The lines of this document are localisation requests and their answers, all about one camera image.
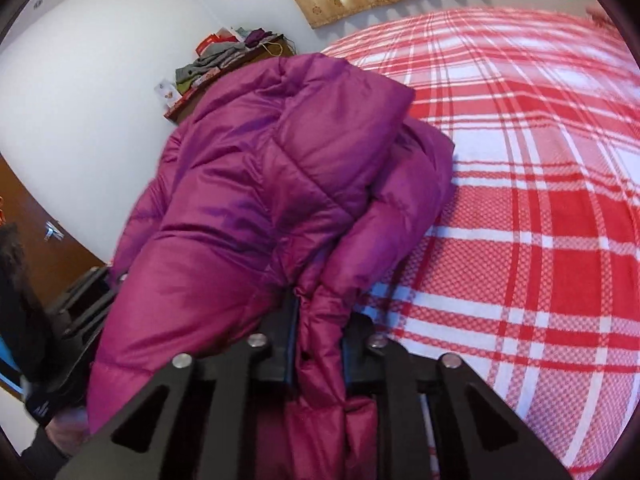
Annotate person's left forearm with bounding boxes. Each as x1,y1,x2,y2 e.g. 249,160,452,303
19,425,72,467

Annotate wooden desk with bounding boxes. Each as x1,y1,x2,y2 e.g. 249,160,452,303
164,34,301,126

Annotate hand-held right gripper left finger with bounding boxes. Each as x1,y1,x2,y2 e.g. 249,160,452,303
57,300,301,480

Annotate grey folded clothes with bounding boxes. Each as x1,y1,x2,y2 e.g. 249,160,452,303
175,42,251,86

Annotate purple puffer jacket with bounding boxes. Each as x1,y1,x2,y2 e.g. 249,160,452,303
87,52,456,480

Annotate wall card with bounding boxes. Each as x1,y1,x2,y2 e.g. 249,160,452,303
154,79,182,109

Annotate yellow cord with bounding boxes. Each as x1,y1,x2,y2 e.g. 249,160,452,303
264,40,297,59

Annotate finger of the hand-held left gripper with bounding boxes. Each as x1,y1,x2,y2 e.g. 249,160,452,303
61,275,126,343
50,266,114,313

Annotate red bag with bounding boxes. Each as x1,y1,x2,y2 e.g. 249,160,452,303
196,27,242,56

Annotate person's left hand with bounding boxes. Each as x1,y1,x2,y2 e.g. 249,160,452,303
45,406,92,446

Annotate red plaid bed blanket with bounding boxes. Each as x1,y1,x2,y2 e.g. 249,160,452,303
320,6,640,480

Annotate brown wooden door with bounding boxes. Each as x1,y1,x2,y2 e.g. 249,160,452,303
0,154,109,403

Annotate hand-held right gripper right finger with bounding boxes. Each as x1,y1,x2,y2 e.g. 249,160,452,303
341,311,573,480

